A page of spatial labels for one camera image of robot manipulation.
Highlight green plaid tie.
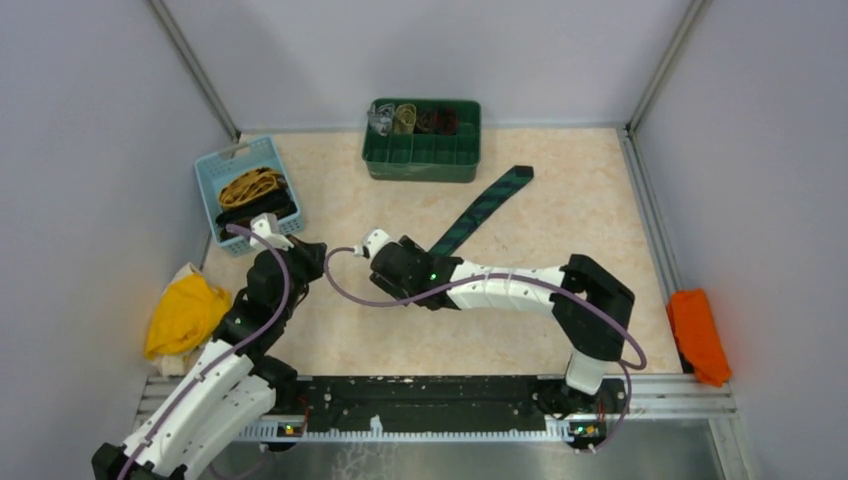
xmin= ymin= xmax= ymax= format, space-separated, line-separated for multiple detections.
xmin=429 ymin=165 xmax=535 ymax=256

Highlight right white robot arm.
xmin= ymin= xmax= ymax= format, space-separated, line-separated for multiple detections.
xmin=361 ymin=229 xmax=635 ymax=412

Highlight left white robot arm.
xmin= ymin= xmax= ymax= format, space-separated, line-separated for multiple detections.
xmin=92 ymin=236 xmax=327 ymax=479

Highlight yellow cloth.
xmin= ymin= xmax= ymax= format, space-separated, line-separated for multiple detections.
xmin=143 ymin=263 xmax=232 ymax=377

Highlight dark navy tie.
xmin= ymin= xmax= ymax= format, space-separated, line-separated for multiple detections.
xmin=215 ymin=190 xmax=298 ymax=240

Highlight green compartment organizer box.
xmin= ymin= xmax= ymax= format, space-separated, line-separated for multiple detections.
xmin=361 ymin=97 xmax=482 ymax=183

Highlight yellow patterned tie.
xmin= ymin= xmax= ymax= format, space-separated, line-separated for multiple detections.
xmin=218 ymin=167 xmax=288 ymax=211

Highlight light blue plastic basket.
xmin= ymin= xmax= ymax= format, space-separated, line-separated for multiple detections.
xmin=195 ymin=135 xmax=304 ymax=257

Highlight brown rolled tie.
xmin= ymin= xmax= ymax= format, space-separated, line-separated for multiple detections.
xmin=414 ymin=108 xmax=437 ymax=135

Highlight olive rolled tie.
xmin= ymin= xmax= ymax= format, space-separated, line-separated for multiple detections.
xmin=392 ymin=103 xmax=418 ymax=134

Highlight red black rolled tie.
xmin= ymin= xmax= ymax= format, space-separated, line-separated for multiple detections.
xmin=435 ymin=106 xmax=459 ymax=136

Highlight silver rolled tie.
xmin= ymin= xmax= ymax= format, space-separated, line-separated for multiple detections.
xmin=367 ymin=103 xmax=396 ymax=137

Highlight orange cloth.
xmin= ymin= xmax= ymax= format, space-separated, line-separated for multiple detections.
xmin=666 ymin=289 xmax=732 ymax=387

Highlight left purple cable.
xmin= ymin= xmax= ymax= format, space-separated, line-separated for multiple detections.
xmin=116 ymin=223 xmax=293 ymax=480

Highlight purple cable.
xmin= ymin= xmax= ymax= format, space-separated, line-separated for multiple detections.
xmin=116 ymin=223 xmax=293 ymax=480
xmin=323 ymin=246 xmax=648 ymax=454

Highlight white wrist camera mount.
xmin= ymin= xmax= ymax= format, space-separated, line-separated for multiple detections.
xmin=354 ymin=228 xmax=393 ymax=259

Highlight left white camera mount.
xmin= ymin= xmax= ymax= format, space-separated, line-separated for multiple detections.
xmin=249 ymin=213 xmax=294 ymax=251

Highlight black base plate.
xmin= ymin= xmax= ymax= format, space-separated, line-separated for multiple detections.
xmin=241 ymin=375 xmax=628 ymax=442

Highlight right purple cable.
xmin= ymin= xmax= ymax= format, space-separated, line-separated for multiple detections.
xmin=323 ymin=246 xmax=648 ymax=454

